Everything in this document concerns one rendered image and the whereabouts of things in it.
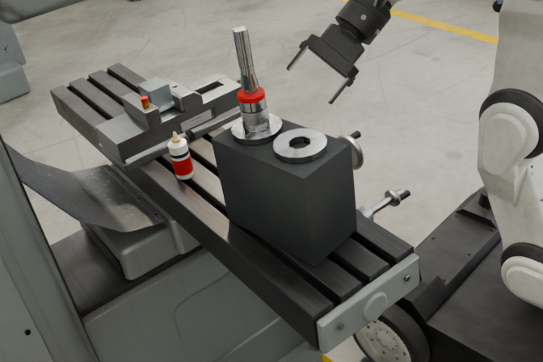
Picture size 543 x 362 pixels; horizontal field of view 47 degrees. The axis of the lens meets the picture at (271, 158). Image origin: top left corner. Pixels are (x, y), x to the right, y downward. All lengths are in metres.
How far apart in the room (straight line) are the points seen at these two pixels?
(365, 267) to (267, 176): 0.22
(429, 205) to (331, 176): 1.69
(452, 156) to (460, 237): 1.37
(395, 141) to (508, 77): 1.91
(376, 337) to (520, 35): 0.77
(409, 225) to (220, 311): 1.16
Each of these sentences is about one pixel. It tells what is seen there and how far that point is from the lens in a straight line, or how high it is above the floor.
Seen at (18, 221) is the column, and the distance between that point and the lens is 1.19.
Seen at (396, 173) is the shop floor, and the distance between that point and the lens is 2.86.
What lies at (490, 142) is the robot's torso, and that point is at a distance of 1.24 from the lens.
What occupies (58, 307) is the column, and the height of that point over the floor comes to 0.82.
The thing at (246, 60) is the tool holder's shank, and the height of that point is 1.26.
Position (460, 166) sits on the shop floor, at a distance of 2.91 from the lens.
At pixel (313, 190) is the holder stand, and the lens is 0.98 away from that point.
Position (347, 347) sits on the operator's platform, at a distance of 1.63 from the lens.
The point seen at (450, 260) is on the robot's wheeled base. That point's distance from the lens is 1.57.
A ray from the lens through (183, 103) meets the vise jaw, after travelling 1.44.
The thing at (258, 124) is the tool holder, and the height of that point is 1.15.
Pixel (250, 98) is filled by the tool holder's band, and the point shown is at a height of 1.20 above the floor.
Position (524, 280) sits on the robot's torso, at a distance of 1.40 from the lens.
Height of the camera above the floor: 1.67
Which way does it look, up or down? 33 degrees down
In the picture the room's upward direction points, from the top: 9 degrees counter-clockwise
